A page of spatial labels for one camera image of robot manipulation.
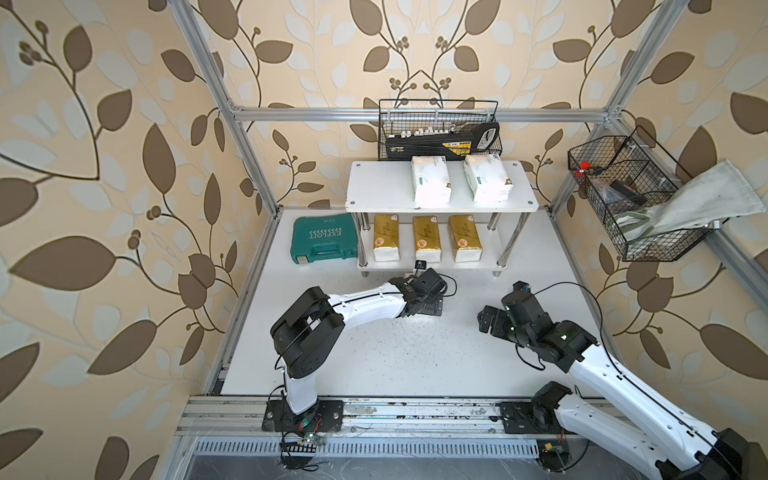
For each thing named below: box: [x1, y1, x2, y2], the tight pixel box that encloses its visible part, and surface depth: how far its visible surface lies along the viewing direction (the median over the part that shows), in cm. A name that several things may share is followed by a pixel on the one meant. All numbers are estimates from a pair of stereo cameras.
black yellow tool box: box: [385, 122, 501, 159], surface depth 84 cm
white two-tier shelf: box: [345, 161, 539, 277], surface depth 82 cm
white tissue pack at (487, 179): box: [463, 154, 513, 203], surface depth 75 cm
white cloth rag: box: [617, 159, 766, 240], surface depth 62 cm
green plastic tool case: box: [291, 213, 358, 264], surface depth 107 cm
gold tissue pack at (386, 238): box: [373, 214, 400, 262], surface depth 98 cm
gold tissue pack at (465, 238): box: [448, 214, 483, 263], surface depth 98 cm
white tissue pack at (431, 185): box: [411, 155, 451, 209], surface depth 75 cm
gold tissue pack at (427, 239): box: [412, 215, 442, 263], surface depth 97 cm
